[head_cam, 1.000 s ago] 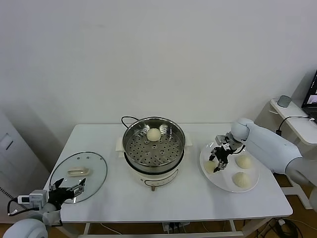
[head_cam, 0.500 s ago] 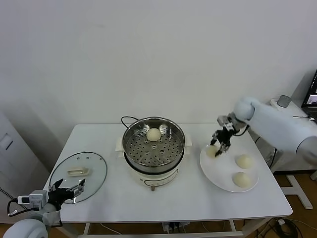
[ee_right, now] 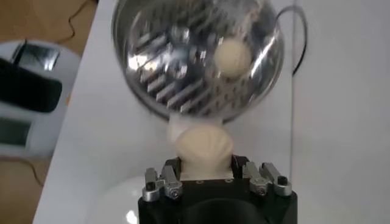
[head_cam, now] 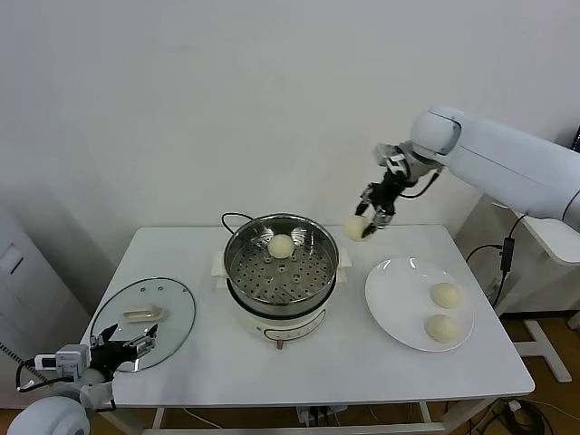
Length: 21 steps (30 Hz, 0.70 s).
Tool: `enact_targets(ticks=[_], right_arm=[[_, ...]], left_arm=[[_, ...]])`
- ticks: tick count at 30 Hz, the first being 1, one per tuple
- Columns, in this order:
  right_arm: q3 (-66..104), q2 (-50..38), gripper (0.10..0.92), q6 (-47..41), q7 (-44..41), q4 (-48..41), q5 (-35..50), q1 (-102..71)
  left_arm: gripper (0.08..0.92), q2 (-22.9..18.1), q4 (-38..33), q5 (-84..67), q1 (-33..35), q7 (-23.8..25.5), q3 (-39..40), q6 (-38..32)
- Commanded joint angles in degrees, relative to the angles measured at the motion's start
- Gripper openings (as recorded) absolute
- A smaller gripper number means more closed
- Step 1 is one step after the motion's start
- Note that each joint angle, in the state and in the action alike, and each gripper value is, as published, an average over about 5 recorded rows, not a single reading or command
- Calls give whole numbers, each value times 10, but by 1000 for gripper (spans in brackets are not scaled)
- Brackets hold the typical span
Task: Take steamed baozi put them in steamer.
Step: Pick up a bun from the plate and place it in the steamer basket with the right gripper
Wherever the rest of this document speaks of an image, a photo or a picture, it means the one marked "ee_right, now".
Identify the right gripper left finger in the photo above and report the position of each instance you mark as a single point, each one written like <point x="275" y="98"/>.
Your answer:
<point x="170" y="182"/>

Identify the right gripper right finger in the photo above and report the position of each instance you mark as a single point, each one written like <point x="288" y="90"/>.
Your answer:
<point x="259" y="179"/>

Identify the white steamed baozi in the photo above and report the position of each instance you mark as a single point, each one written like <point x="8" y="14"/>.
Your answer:
<point x="233" y="59"/>
<point x="205" y="146"/>

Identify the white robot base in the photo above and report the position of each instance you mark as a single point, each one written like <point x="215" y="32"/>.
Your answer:
<point x="42" y="134"/>

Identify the stainless steel steamer basket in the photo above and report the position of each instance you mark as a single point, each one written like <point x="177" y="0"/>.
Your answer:
<point x="170" y="76"/>

